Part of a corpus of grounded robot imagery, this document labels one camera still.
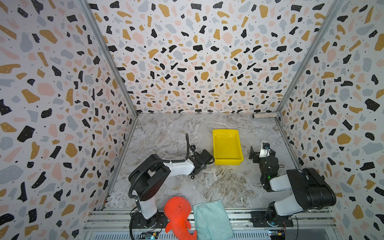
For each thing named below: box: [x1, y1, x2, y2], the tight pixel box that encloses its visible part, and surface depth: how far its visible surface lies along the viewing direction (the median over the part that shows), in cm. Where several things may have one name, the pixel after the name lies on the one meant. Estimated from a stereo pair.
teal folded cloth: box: [192, 199, 234, 240], surface depth 75 cm
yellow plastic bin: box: [212, 129, 244, 166], surface depth 102 cm
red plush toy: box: [164, 196, 198, 240], surface depth 70 cm
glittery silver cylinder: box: [252, 112, 281, 119], surface depth 123 cm
